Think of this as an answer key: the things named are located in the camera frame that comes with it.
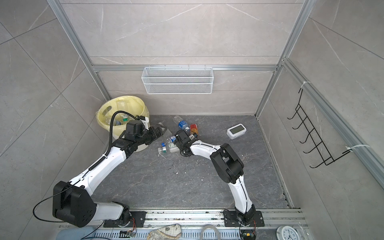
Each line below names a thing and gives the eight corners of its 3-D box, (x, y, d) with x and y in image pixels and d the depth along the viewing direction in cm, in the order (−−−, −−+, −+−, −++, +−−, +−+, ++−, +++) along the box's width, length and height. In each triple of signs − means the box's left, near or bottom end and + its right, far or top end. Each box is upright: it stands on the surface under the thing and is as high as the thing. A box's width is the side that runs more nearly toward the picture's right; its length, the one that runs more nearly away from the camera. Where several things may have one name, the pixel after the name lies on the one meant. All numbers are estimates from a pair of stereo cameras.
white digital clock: (231, 140, 107) (232, 136, 104) (225, 133, 111) (226, 129, 108) (245, 133, 111) (247, 129, 108) (239, 126, 116) (241, 122, 112)
